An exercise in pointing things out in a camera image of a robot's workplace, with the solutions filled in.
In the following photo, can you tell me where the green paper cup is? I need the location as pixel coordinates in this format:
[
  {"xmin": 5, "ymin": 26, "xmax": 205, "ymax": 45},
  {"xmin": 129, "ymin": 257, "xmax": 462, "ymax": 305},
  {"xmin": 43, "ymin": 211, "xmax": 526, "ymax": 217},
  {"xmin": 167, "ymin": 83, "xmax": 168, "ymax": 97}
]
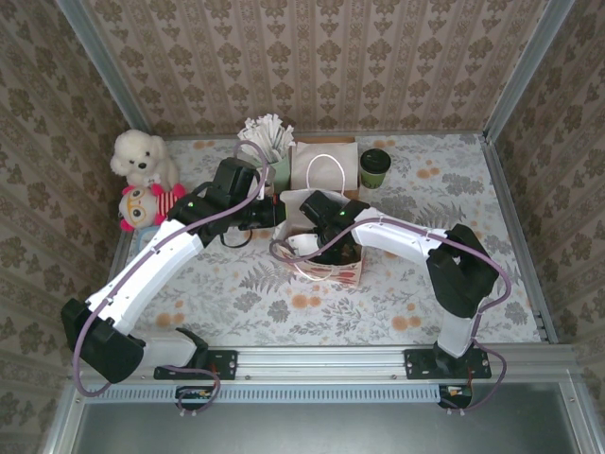
[{"xmin": 359, "ymin": 160, "xmax": 389, "ymax": 190}]

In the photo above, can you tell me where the red and white paper gift bag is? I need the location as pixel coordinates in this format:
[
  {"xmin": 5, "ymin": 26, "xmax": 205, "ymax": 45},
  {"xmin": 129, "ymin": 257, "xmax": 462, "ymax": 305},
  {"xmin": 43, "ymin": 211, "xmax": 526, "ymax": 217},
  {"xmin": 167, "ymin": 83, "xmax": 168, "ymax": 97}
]
[{"xmin": 268, "ymin": 153, "xmax": 366, "ymax": 287}]

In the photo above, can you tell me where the mint green holder cup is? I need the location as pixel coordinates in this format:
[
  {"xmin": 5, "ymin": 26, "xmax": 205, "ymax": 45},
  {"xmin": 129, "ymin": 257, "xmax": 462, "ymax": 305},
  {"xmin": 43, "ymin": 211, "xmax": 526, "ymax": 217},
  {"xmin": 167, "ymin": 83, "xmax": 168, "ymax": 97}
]
[{"xmin": 264, "ymin": 153, "xmax": 292, "ymax": 190}]

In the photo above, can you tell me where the bundle of paper-wrapped straws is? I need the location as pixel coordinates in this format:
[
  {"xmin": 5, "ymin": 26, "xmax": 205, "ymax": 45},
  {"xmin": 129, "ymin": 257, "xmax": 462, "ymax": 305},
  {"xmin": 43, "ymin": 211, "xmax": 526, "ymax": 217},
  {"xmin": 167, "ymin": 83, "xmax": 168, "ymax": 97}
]
[{"xmin": 235, "ymin": 112, "xmax": 298, "ymax": 165}]

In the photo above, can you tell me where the brown cardboard napkin box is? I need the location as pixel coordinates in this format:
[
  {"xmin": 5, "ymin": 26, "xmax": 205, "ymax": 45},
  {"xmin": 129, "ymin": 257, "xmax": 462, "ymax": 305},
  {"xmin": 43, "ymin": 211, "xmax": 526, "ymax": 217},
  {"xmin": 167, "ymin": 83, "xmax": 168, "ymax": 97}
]
[{"xmin": 288, "ymin": 135, "xmax": 361, "ymax": 202}]

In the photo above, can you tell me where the white plush dog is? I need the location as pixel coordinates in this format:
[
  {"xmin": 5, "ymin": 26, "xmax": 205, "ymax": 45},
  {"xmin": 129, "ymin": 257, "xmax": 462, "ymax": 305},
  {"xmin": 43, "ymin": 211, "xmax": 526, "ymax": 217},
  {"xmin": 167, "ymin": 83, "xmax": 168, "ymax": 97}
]
[{"xmin": 110, "ymin": 130, "xmax": 181, "ymax": 188}]

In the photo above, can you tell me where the pink striped plush doll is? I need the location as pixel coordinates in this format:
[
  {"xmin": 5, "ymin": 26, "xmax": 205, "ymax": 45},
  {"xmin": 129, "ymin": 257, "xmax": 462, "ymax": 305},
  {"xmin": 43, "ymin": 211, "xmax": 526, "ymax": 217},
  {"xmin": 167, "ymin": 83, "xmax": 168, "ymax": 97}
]
[{"xmin": 117, "ymin": 182, "xmax": 188, "ymax": 233}]

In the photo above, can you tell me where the small blue alarm clock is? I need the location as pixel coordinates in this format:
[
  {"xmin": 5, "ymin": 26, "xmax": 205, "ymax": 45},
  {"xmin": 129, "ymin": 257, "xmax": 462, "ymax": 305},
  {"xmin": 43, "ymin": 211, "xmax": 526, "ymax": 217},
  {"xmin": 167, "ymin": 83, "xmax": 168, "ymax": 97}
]
[{"xmin": 138, "ymin": 225, "xmax": 161, "ymax": 254}]

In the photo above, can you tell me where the floral tablecloth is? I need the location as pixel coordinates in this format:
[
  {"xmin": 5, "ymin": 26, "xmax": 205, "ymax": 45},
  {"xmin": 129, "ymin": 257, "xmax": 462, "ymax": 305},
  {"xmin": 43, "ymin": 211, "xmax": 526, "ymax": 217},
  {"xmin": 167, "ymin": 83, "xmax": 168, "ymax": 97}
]
[{"xmin": 115, "ymin": 133, "xmax": 545, "ymax": 349}]

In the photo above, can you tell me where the aluminium table side rail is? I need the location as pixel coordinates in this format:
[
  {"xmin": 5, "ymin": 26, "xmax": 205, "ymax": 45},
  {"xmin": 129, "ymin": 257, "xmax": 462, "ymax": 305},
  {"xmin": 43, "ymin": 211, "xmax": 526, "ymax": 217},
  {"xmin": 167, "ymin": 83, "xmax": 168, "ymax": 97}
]
[
  {"xmin": 112, "ymin": 230, "xmax": 141, "ymax": 285},
  {"xmin": 480, "ymin": 133, "xmax": 560, "ymax": 345}
]

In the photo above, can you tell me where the aluminium mounting rail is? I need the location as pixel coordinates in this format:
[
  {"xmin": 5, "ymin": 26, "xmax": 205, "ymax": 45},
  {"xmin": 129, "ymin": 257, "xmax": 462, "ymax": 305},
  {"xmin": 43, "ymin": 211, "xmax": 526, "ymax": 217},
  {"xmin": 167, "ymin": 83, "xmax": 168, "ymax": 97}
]
[{"xmin": 70, "ymin": 343, "xmax": 581, "ymax": 382}]

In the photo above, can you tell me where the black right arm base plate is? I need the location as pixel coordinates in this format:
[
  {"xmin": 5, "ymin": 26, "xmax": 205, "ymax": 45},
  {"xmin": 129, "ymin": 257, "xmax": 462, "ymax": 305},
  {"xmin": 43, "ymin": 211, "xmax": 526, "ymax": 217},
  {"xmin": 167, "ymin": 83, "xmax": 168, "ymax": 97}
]
[{"xmin": 403, "ymin": 348, "xmax": 493, "ymax": 381}]

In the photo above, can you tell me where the aluminium frame post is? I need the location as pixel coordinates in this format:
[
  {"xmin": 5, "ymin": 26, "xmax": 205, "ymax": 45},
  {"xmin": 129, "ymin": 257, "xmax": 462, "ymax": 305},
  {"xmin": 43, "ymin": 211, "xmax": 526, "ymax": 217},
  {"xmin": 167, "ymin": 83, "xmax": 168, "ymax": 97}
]
[
  {"xmin": 55, "ymin": 0, "xmax": 143, "ymax": 138},
  {"xmin": 482, "ymin": 0, "xmax": 576, "ymax": 143}
]

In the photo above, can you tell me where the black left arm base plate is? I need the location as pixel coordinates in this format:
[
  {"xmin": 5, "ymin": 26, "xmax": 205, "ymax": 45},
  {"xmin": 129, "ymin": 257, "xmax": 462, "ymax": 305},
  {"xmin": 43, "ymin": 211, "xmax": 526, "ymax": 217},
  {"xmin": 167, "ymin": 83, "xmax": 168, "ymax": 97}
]
[{"xmin": 153, "ymin": 348, "xmax": 238, "ymax": 381}]

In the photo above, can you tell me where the grey slotted cable duct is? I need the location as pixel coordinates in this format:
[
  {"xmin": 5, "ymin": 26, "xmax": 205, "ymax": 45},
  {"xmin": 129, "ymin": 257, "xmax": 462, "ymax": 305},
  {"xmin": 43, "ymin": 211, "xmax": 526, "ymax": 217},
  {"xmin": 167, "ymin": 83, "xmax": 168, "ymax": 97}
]
[{"xmin": 86, "ymin": 383, "xmax": 445, "ymax": 405}]

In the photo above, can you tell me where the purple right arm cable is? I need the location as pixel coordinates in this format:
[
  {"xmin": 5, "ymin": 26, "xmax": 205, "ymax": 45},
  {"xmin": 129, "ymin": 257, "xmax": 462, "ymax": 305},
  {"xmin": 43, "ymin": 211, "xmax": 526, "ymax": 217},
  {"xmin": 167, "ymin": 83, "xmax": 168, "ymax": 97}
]
[{"xmin": 268, "ymin": 220, "xmax": 514, "ymax": 417}]

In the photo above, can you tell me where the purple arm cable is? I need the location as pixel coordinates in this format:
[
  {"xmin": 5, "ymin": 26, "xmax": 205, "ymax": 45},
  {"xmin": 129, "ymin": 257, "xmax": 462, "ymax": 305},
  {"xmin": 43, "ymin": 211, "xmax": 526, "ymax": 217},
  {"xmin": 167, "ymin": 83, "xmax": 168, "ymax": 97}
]
[
  {"xmin": 268, "ymin": 220, "xmax": 514, "ymax": 417},
  {"xmin": 71, "ymin": 139, "xmax": 271, "ymax": 421}
]

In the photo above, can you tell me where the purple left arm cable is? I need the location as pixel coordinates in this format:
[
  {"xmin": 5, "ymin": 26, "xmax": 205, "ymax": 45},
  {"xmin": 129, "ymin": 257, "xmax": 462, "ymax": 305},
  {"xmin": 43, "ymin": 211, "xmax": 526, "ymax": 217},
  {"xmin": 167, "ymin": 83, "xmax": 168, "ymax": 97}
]
[{"xmin": 71, "ymin": 139, "xmax": 271, "ymax": 421}]

